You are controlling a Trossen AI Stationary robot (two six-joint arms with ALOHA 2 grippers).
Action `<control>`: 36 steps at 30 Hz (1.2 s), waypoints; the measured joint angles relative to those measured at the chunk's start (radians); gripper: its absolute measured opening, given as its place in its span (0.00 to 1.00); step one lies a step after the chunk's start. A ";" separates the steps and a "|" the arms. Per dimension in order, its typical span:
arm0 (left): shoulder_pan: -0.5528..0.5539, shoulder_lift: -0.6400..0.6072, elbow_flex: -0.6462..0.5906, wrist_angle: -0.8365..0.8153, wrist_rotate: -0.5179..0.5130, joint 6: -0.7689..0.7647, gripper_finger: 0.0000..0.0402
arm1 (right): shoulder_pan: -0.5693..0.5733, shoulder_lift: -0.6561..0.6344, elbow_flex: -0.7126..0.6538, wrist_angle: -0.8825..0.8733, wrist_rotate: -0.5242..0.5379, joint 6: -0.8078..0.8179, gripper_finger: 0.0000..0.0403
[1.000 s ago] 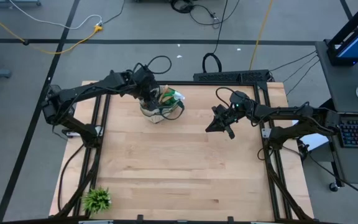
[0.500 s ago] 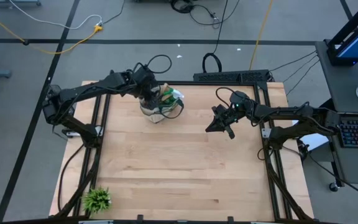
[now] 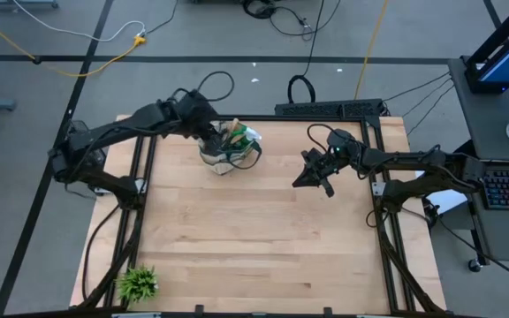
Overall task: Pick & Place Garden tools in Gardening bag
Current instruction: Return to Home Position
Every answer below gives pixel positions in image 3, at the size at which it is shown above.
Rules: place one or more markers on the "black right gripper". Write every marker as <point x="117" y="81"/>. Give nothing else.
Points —
<point x="321" y="162"/>

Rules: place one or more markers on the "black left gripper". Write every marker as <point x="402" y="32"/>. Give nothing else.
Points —
<point x="199" y="115"/>

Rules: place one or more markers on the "beige green-trimmed gardening bag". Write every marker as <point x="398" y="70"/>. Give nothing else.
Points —
<point x="221" y="165"/>

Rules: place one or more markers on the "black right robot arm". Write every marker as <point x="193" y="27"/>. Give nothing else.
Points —
<point x="413" y="161"/>

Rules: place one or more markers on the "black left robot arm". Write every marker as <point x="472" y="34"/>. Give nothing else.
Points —
<point x="104" y="132"/>

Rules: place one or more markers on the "black power strip box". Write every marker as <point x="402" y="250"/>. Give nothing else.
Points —
<point x="325" y="108"/>

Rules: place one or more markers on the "white paper sheet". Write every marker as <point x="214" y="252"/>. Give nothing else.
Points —
<point x="451" y="201"/>

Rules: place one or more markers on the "small artificial green plant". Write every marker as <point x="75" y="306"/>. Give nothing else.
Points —
<point x="137" y="285"/>

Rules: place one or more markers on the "grey computer cart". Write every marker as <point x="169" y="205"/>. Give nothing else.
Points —
<point x="480" y="115"/>

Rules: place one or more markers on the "black cart caster wheel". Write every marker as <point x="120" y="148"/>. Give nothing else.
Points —
<point x="474" y="265"/>

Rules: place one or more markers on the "black aluminium rig frame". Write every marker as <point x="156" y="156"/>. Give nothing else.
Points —
<point x="281" y="118"/>

